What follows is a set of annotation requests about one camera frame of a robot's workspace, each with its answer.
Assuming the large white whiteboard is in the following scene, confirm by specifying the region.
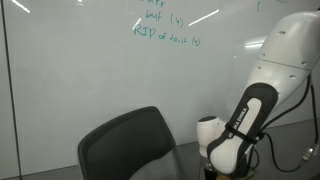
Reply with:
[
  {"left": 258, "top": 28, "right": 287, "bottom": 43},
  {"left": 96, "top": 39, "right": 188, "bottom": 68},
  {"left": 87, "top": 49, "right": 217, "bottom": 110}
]
[{"left": 0, "top": 0, "right": 319, "bottom": 178}]

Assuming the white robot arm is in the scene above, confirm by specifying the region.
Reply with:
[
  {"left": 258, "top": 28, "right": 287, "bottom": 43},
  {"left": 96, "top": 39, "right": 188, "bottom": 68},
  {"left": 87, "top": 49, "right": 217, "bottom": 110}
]
[{"left": 197, "top": 11, "right": 320, "bottom": 178}]

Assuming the black mesh office chair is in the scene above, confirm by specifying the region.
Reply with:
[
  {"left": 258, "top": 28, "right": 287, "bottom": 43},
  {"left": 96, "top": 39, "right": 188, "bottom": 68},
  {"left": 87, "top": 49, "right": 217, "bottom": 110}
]
[{"left": 78, "top": 106, "right": 181, "bottom": 180}]

